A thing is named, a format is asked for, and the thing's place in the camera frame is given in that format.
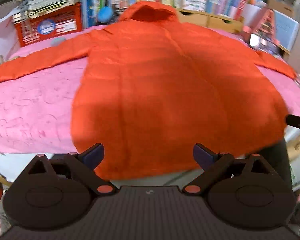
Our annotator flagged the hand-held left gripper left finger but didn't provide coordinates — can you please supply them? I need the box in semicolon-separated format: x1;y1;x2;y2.
21;143;117;197

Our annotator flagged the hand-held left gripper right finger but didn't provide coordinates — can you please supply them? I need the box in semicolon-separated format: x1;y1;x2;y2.
181;143;274;196

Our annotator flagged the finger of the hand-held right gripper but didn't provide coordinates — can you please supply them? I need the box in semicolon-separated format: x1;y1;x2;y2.
286;114;300;140

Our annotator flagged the orange puffer jacket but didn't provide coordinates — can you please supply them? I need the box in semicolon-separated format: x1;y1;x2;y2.
0;1;298;180

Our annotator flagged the tan carton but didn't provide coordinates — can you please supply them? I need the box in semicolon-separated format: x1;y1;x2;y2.
286;130;300;160

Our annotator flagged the blue framed sheet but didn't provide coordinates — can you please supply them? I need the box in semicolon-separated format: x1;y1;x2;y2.
274;10;300;52

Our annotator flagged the pink rabbit print blanket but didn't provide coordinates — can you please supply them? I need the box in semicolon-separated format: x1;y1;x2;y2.
0;25;300;155

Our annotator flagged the smartphone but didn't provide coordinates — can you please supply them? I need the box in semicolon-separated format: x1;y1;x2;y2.
249;33;280;55

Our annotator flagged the pink triangular phone stand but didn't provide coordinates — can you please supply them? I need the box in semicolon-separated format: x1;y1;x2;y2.
242;7;282;55

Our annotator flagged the brown cardboard box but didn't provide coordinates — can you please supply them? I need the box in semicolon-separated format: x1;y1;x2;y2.
266;0;295;18

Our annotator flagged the white pen holder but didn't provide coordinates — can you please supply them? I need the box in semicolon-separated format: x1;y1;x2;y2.
236;2;263;27

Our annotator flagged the small grey plush toy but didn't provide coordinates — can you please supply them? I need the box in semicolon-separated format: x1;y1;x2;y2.
51;37;67;48

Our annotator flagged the red plastic crate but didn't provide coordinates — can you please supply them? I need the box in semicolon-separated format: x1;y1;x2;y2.
14;2;83;48

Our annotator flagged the blue plush ball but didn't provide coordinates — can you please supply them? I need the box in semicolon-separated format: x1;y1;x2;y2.
97;6;112;23

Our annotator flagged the white paper bag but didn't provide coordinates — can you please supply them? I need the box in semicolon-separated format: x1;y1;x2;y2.
0;15;22;63

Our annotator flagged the row of tall blue books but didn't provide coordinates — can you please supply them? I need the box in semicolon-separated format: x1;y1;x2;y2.
80;0;108;28

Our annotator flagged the white printed carton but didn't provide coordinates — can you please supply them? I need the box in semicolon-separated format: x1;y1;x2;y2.
182;0;207;12

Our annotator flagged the grey pegboard panel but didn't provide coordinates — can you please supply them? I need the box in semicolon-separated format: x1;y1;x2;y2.
0;0;18;24

